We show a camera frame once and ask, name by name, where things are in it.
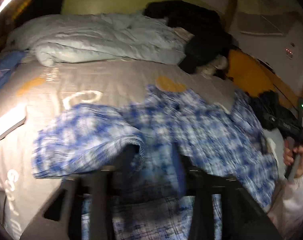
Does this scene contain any white wall power socket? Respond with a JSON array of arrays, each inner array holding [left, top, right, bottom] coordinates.
[[283, 43, 296, 60]]

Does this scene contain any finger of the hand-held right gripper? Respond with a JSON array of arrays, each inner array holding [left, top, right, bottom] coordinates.
[[263, 112, 287, 130]]

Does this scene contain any person's right hand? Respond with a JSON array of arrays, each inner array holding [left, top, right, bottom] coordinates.
[[283, 140, 303, 178]]

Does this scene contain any white desk lamp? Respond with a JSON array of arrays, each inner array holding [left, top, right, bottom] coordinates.
[[0, 0, 27, 140]]

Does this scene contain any pale checked curtain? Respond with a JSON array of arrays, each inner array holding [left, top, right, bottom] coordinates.
[[237, 12, 285, 36]]

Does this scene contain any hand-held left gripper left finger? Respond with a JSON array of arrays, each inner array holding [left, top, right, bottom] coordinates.
[[20, 146, 142, 240]]

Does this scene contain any blue plaid shirt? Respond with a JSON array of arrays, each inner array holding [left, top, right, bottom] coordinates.
[[32, 84, 279, 240]]

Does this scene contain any blue pillow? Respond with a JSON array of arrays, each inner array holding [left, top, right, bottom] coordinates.
[[0, 49, 28, 98]]

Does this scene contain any grey crumpled duvet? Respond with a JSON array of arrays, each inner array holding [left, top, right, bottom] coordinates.
[[6, 13, 190, 67]]

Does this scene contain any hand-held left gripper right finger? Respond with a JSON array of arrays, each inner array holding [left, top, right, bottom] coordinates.
[[171, 142, 283, 240]]

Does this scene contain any wooden bed frame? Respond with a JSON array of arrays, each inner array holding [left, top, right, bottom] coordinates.
[[216, 0, 302, 110]]

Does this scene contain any grey printed bed sheet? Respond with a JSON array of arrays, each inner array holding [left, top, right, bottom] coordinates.
[[0, 56, 238, 240]]

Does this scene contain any person's right forearm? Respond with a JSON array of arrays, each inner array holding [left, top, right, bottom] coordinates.
[[266, 164, 303, 240]]

